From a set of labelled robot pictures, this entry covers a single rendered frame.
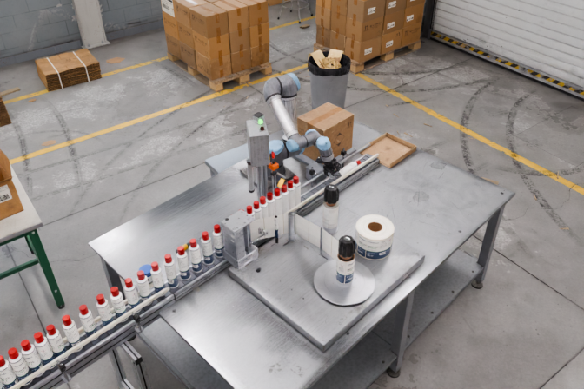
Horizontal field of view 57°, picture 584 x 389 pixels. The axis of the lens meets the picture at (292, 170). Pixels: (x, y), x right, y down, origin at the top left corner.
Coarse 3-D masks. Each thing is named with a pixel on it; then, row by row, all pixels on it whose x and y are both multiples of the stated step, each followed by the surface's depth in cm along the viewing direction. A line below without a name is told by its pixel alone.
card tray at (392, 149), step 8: (384, 136) 392; (392, 136) 389; (376, 144) 385; (384, 144) 385; (392, 144) 385; (400, 144) 385; (408, 144) 381; (360, 152) 376; (368, 152) 377; (376, 152) 377; (384, 152) 377; (392, 152) 377; (400, 152) 377; (408, 152) 372; (384, 160) 369; (392, 160) 369; (400, 160) 367
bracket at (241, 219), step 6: (240, 210) 279; (234, 216) 275; (240, 216) 275; (246, 216) 275; (222, 222) 272; (228, 222) 272; (234, 222) 272; (240, 222) 272; (246, 222) 272; (234, 228) 268; (240, 228) 268
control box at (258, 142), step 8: (248, 120) 288; (264, 120) 289; (248, 128) 282; (256, 128) 282; (264, 128) 282; (248, 136) 285; (256, 136) 276; (264, 136) 276; (248, 144) 293; (256, 144) 278; (264, 144) 279; (256, 152) 281; (264, 152) 282; (256, 160) 284; (264, 160) 285
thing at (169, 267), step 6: (168, 258) 260; (168, 264) 262; (174, 264) 264; (168, 270) 264; (174, 270) 265; (168, 276) 266; (174, 276) 267; (168, 282) 270; (174, 282) 269; (174, 288) 271
